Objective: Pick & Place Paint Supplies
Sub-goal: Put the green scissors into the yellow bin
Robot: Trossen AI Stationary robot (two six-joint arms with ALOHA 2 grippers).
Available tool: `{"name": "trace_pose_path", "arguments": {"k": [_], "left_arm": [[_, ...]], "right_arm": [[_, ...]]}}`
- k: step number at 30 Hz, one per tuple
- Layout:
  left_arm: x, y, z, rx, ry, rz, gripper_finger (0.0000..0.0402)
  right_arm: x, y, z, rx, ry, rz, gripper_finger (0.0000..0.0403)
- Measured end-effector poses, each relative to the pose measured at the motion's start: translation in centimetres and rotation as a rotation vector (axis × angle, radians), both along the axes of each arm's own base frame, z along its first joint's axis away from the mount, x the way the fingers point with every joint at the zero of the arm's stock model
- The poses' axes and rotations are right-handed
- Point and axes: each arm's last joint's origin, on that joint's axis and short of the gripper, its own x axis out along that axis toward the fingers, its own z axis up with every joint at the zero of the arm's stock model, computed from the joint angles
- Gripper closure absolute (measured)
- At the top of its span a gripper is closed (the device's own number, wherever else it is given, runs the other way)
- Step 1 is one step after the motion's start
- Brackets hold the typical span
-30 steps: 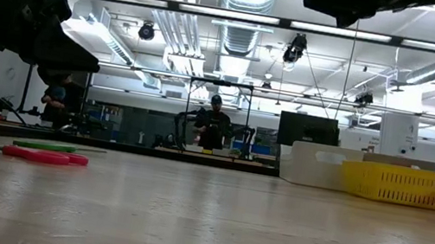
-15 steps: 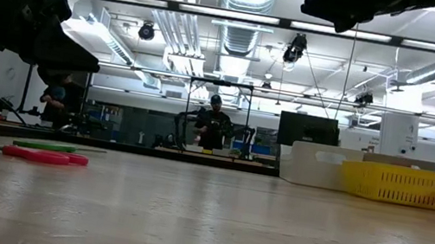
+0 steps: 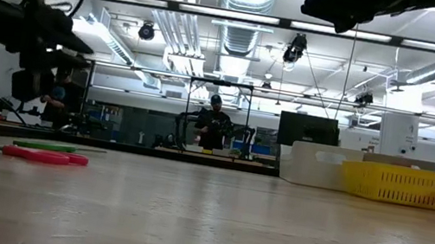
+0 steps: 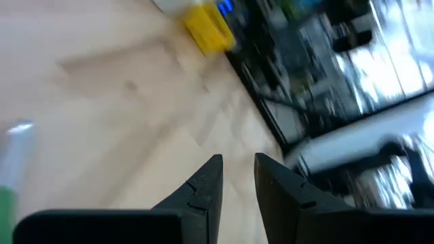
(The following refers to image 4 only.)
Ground black aluminium rig frame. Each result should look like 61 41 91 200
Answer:
223 50 434 157

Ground green-handled scissors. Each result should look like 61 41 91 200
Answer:
0 119 37 244

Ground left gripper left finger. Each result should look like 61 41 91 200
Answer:
151 154 224 244

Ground yellow plastic basket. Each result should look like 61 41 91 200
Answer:
182 1 237 58

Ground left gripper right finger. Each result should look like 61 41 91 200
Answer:
254 152 353 244

